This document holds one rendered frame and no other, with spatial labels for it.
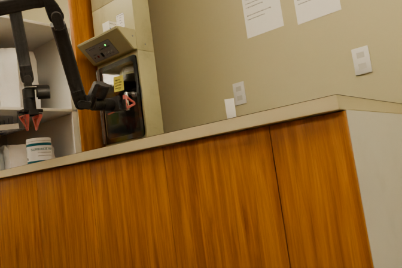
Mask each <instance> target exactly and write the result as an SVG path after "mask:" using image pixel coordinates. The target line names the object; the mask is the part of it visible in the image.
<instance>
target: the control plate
mask: <svg viewBox="0 0 402 268"><path fill-rule="evenodd" d="M104 44H106V46H104ZM99 47H100V48H99ZM111 50H112V51H111ZM85 51H86V52H87V53H88V54H89V56H90V57H91V58H92V59H93V60H94V61H95V62H96V63H97V62H100V61H101V60H104V59H106V58H109V57H111V56H113V55H115V54H118V53H119V52H118V50H117V49H116V48H115V47H114V46H113V44H112V43H111V42H110V40H109V39H106V40H104V41H102V42H100V43H98V44H96V45H94V46H92V47H90V48H88V49H86V50H85ZM108 51H109V52H108ZM105 52H106V54H105ZM100 53H103V54H104V55H105V57H103V56H102V55H101V54H100ZM98 56H100V58H98ZM95 58H96V59H95Z"/></svg>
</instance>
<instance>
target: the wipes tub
mask: <svg viewBox="0 0 402 268"><path fill-rule="evenodd" d="M26 151H27V159H28V164H31V163H36V162H41V161H44V160H49V159H52V149H51V138H32V139H27V140H26Z"/></svg>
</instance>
